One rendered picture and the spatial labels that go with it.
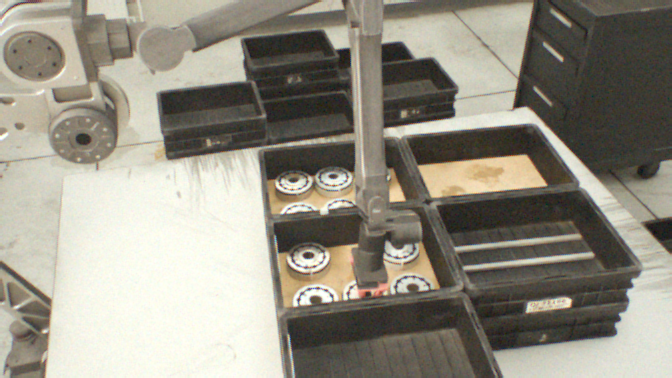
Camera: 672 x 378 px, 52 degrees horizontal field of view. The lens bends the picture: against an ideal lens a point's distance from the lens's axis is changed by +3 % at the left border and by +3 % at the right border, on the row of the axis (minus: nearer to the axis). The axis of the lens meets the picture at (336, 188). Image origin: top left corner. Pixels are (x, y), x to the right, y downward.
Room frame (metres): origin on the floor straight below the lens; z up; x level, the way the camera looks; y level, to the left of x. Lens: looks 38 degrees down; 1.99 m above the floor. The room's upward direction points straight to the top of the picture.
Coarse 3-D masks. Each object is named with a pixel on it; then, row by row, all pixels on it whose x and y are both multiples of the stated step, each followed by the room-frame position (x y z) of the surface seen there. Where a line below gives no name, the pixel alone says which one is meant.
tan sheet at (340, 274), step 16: (336, 256) 1.21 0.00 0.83; (288, 272) 1.15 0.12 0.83; (336, 272) 1.15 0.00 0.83; (352, 272) 1.15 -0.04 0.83; (400, 272) 1.15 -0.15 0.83; (416, 272) 1.15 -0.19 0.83; (432, 272) 1.15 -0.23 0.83; (288, 288) 1.10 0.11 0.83; (336, 288) 1.10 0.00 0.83; (288, 304) 1.05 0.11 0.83
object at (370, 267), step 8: (352, 248) 1.09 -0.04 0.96; (360, 248) 1.04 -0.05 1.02; (352, 256) 1.07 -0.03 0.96; (360, 256) 1.03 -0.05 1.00; (368, 256) 1.02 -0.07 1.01; (376, 256) 1.02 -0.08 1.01; (360, 264) 1.03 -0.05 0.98; (368, 264) 1.02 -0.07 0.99; (376, 264) 1.02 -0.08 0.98; (384, 264) 1.05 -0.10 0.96; (360, 272) 1.02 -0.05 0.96; (368, 272) 1.02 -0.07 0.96; (376, 272) 1.02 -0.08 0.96; (384, 272) 1.02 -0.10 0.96; (360, 280) 1.00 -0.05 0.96; (368, 280) 1.00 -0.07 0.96; (376, 280) 1.00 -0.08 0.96; (384, 280) 1.00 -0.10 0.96
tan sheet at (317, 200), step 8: (312, 176) 1.53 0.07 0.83; (352, 176) 1.53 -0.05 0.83; (392, 176) 1.53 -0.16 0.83; (272, 184) 1.50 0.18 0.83; (352, 184) 1.50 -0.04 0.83; (392, 184) 1.50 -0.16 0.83; (272, 192) 1.46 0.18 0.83; (312, 192) 1.46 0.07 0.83; (352, 192) 1.46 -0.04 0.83; (392, 192) 1.46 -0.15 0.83; (400, 192) 1.46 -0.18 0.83; (272, 200) 1.43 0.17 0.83; (280, 200) 1.43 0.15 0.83; (304, 200) 1.43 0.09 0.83; (312, 200) 1.43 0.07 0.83; (320, 200) 1.43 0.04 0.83; (328, 200) 1.43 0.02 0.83; (392, 200) 1.43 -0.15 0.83; (272, 208) 1.39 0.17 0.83; (280, 208) 1.39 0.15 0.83; (320, 208) 1.39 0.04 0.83
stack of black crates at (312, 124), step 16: (304, 96) 2.57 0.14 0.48; (320, 96) 2.58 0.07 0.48; (336, 96) 2.60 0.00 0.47; (272, 112) 2.53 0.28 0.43; (288, 112) 2.54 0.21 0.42; (304, 112) 2.56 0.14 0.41; (320, 112) 2.58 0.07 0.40; (336, 112) 2.60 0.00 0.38; (352, 112) 2.47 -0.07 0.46; (272, 128) 2.48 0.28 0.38; (288, 128) 2.48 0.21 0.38; (304, 128) 2.48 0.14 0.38; (320, 128) 2.48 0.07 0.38; (336, 128) 2.32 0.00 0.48; (352, 128) 2.32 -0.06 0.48; (272, 144) 2.25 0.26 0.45
